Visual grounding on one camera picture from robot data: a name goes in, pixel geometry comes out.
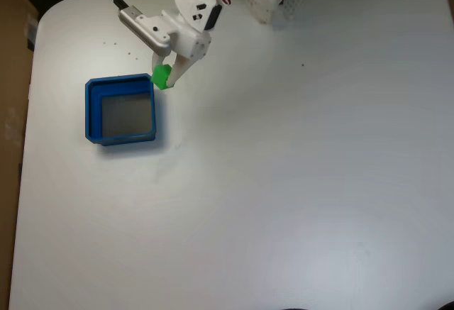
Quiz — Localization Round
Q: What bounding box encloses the grey label sticker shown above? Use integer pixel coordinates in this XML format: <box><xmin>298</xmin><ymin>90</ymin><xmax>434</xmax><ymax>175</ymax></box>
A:
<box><xmin>25</xmin><ymin>17</ymin><xmax>38</xmax><ymax>51</ymax></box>

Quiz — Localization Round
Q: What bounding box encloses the brown cardboard box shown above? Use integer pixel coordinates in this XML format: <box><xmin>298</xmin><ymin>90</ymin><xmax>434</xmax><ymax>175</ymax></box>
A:
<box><xmin>0</xmin><ymin>0</ymin><xmax>39</xmax><ymax>310</ymax></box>

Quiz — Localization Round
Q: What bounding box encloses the white perforated base plate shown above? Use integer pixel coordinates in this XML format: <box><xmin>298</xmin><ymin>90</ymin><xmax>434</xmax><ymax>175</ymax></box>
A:
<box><xmin>282</xmin><ymin>0</ymin><xmax>305</xmax><ymax>21</ymax></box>

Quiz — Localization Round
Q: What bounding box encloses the blue square box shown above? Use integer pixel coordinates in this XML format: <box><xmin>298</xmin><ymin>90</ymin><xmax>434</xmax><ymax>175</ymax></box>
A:
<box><xmin>84</xmin><ymin>72</ymin><xmax>158</xmax><ymax>147</ymax></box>

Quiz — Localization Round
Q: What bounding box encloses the green cube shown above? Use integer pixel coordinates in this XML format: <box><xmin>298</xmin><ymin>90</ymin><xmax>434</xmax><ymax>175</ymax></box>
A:
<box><xmin>150</xmin><ymin>63</ymin><xmax>173</xmax><ymax>91</ymax></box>

